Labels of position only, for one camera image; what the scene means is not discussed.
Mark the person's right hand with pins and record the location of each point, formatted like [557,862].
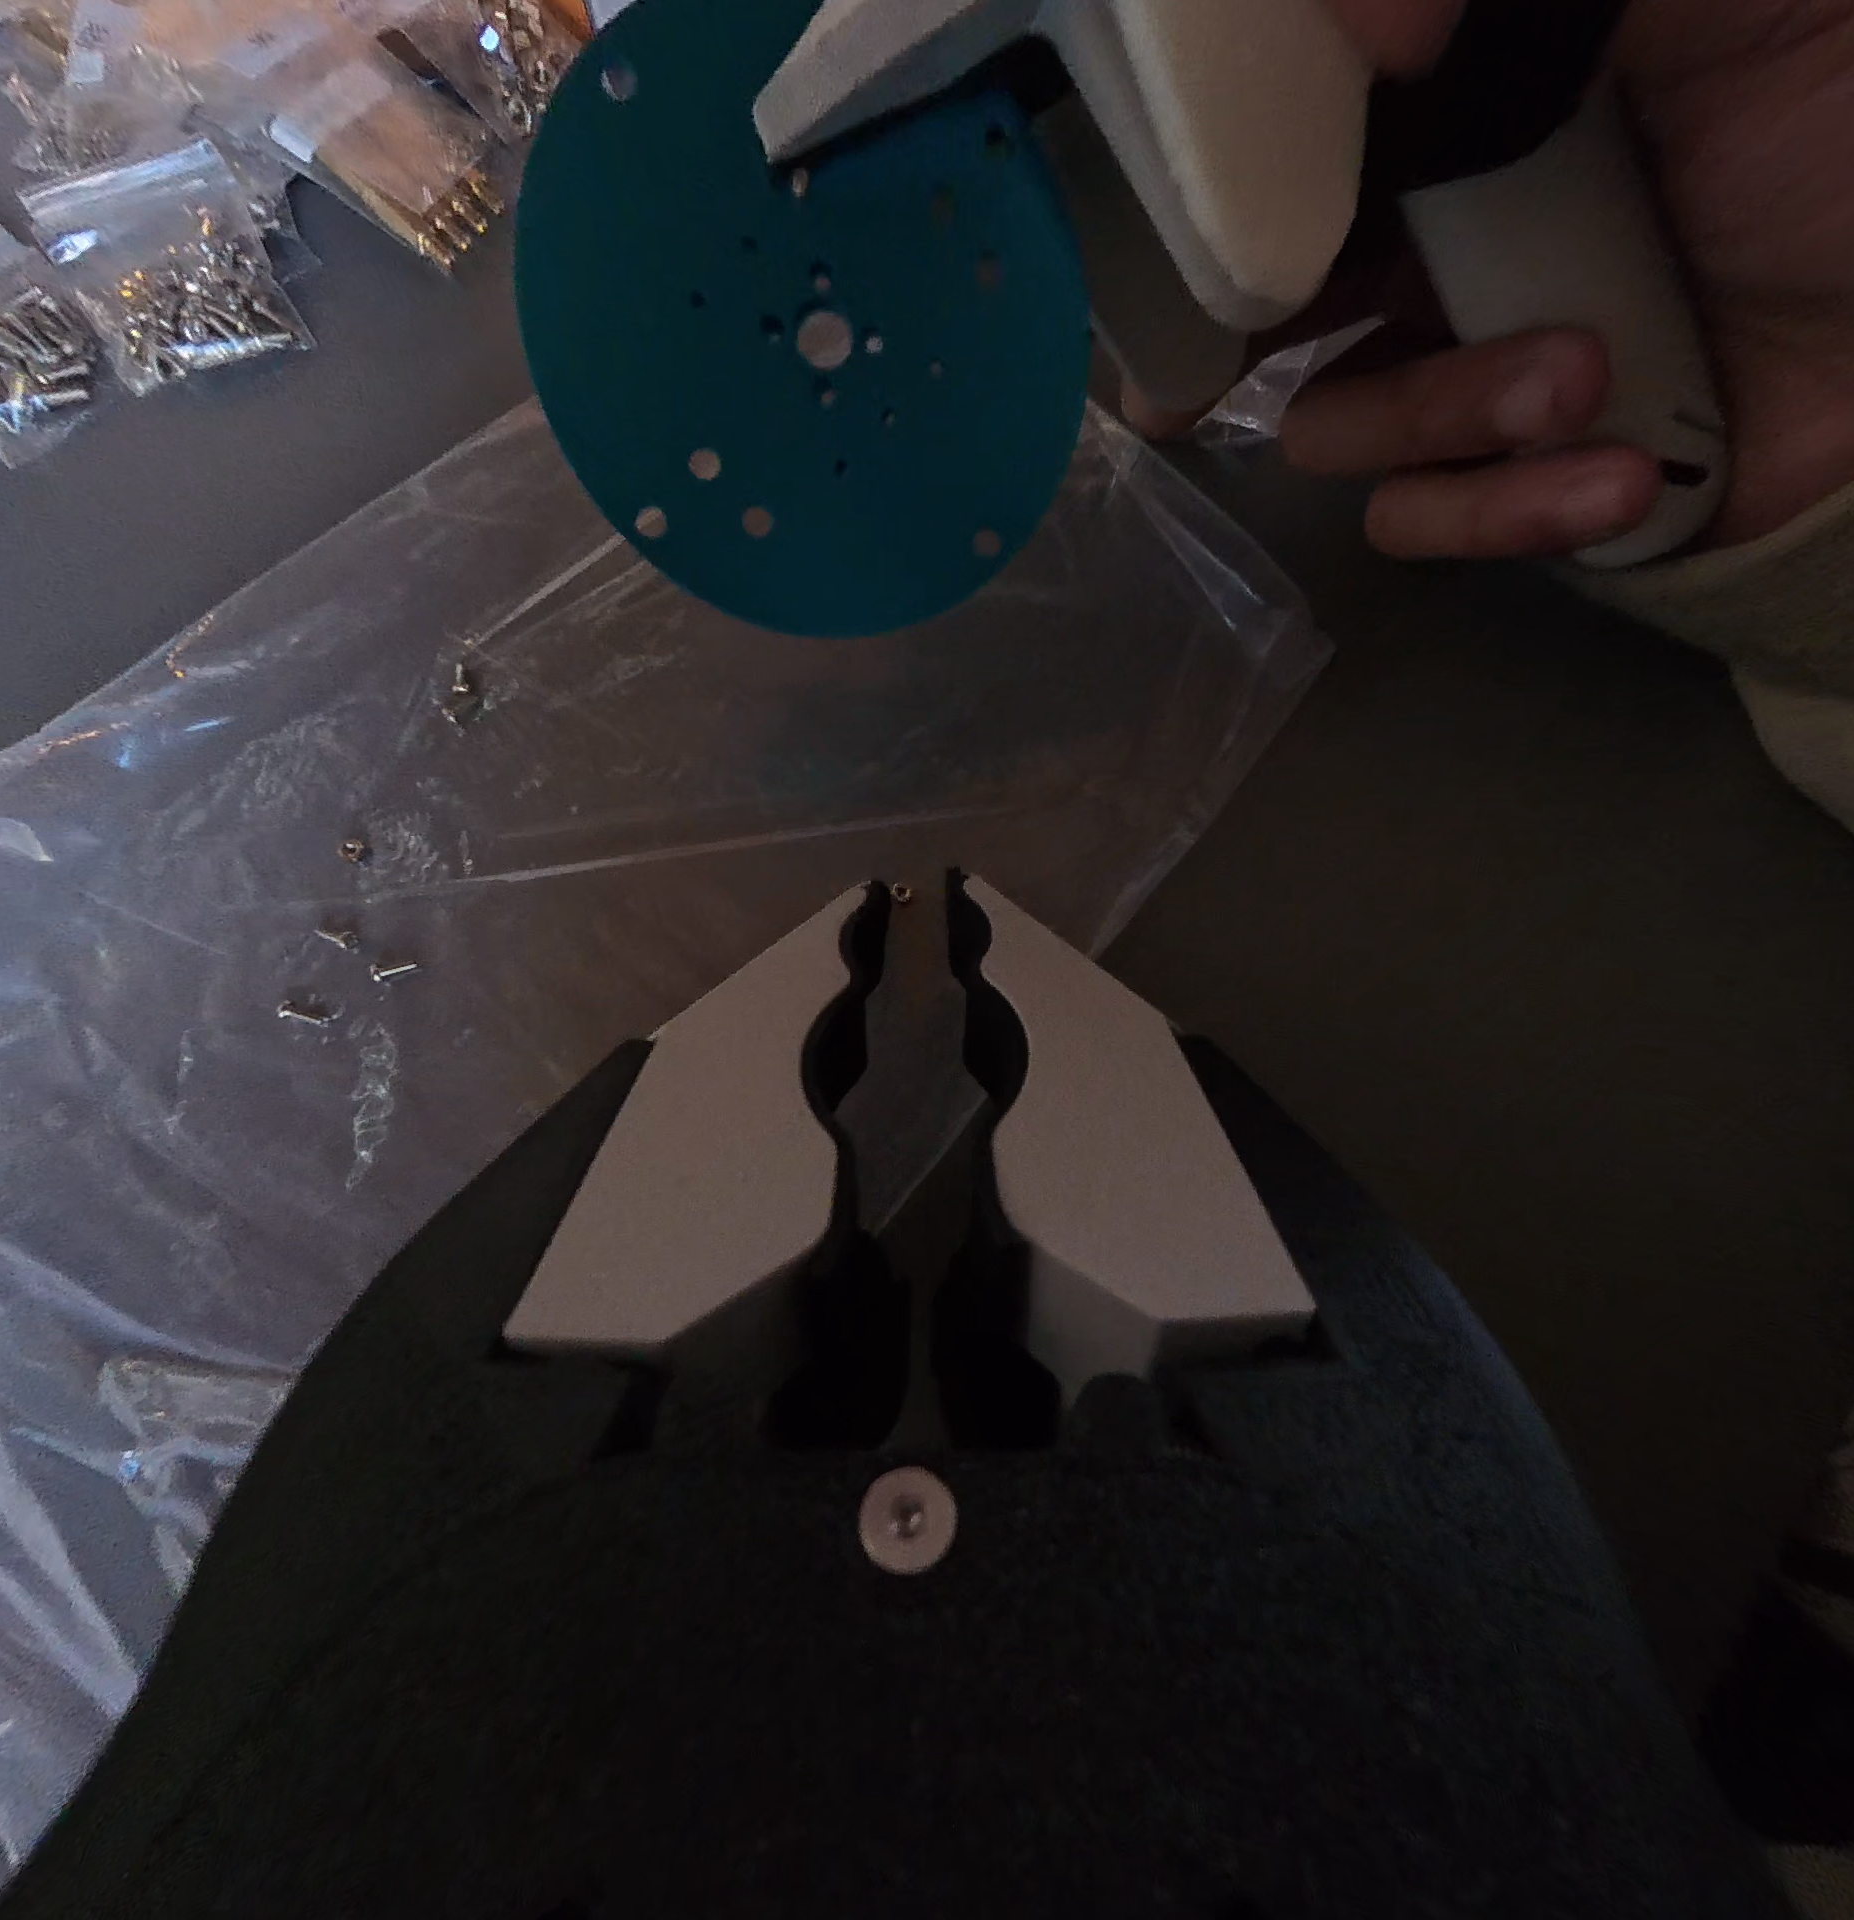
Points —
[1797,225]

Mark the clear plastic bag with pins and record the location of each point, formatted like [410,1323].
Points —
[193,1200]

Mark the pile of small hardware bags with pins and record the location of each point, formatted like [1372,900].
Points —
[193,286]

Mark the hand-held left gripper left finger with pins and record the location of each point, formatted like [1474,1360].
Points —
[671,1186]

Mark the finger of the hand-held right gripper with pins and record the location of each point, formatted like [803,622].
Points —
[897,59]

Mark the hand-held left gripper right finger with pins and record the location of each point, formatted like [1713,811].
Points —
[1153,1186]

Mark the blue round metal plate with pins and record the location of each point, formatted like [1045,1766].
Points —
[687,390]

